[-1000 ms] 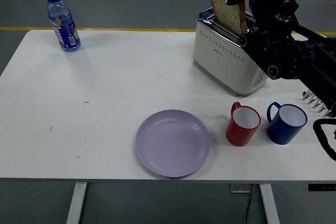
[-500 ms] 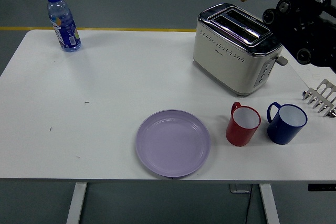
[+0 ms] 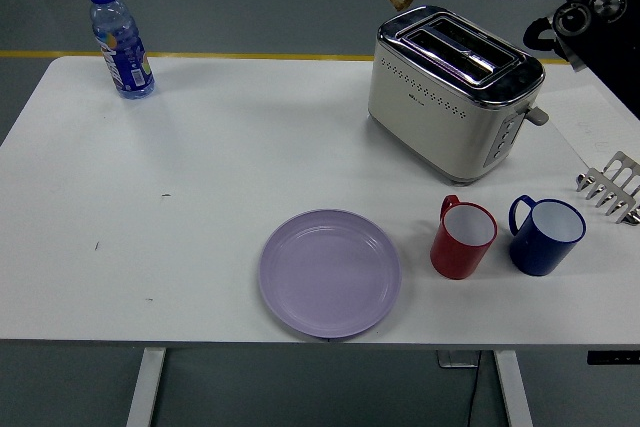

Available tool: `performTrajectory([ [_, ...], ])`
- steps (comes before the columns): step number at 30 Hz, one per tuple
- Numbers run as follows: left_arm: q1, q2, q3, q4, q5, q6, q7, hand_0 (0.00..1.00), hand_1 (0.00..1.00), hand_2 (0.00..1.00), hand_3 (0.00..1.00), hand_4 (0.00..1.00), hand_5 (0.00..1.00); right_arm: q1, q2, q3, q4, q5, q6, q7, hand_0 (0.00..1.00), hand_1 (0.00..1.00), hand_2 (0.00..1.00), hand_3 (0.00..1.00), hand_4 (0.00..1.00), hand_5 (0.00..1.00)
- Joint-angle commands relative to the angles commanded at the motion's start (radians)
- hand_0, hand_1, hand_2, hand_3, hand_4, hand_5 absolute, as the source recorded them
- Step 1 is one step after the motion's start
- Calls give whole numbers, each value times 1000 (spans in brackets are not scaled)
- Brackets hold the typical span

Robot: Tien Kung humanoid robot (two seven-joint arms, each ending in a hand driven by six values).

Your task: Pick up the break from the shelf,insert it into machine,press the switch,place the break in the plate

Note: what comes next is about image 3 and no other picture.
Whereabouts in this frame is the cream and chrome toaster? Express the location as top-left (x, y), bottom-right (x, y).
top-left (367, 5), bottom-right (546, 186)

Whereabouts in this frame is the black cable under table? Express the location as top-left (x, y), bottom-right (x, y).
top-left (467, 350), bottom-right (482, 427)

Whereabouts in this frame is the purple plate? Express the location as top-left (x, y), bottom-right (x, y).
top-left (257, 207), bottom-right (403, 341)

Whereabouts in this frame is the metal toast rack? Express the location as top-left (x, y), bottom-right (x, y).
top-left (574, 150), bottom-right (640, 225)

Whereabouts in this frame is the blue capped water bottle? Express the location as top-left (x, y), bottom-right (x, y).
top-left (87, 0), bottom-right (156, 101)

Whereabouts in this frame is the red mug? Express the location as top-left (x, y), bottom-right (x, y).
top-left (428, 194), bottom-right (499, 280)

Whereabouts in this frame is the white table leg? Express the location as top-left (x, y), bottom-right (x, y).
top-left (492, 349), bottom-right (535, 427)
top-left (124, 348), bottom-right (167, 427)

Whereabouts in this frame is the clear bracket under table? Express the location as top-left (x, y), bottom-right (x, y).
top-left (436, 349), bottom-right (481, 369)

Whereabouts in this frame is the blue mug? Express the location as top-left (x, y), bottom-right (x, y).
top-left (508, 194), bottom-right (587, 277)

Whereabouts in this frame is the grey toaster lever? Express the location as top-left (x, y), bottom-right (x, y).
top-left (520, 103), bottom-right (551, 127)

